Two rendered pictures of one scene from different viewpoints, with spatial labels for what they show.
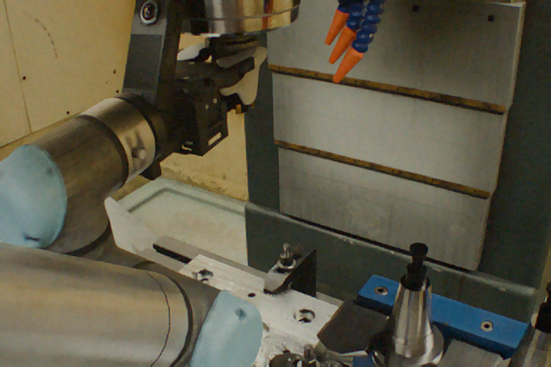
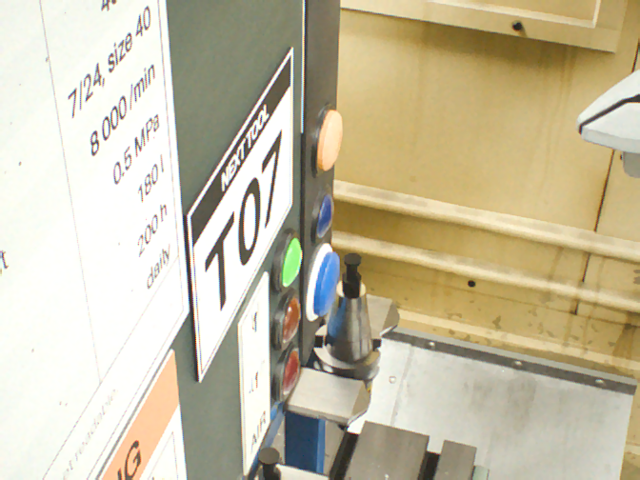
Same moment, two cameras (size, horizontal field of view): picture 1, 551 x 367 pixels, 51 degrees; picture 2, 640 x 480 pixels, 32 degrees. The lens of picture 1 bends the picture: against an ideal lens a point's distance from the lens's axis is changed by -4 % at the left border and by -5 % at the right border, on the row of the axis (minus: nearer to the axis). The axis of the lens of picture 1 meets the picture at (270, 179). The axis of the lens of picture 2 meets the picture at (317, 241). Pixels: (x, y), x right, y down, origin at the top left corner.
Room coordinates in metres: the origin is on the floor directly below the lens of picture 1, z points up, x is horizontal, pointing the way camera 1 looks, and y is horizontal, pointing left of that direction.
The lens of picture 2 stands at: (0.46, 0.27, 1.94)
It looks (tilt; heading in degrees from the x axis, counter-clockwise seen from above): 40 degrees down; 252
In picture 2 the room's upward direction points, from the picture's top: 2 degrees clockwise
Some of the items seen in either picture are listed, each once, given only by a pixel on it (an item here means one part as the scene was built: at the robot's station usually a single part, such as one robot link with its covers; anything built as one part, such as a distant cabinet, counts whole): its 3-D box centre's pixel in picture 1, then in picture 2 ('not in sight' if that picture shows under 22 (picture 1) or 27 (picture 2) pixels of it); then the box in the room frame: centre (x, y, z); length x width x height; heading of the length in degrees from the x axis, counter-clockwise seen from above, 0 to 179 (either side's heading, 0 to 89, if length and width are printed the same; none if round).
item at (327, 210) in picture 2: not in sight; (322, 214); (0.34, -0.09, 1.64); 0.02 x 0.01 x 0.02; 56
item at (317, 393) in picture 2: not in sight; (330, 396); (0.24, -0.35, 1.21); 0.07 x 0.05 x 0.01; 146
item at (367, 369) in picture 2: not in sight; (347, 352); (0.21, -0.39, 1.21); 0.06 x 0.06 x 0.03
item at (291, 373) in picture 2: not in sight; (288, 371); (0.37, -0.05, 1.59); 0.02 x 0.01 x 0.02; 56
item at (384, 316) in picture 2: not in sight; (363, 313); (0.18, -0.44, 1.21); 0.07 x 0.05 x 0.01; 146
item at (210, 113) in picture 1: (168, 114); not in sight; (0.57, 0.10, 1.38); 0.12 x 0.08 x 0.09; 150
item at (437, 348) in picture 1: (407, 349); not in sight; (0.40, -0.12, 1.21); 0.06 x 0.06 x 0.03
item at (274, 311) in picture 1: (226, 331); not in sight; (0.70, 0.07, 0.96); 0.29 x 0.23 x 0.05; 56
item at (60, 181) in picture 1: (52, 186); not in sight; (0.43, 0.18, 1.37); 0.11 x 0.08 x 0.09; 150
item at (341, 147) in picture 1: (379, 124); not in sight; (1.04, -0.21, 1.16); 0.48 x 0.05 x 0.51; 56
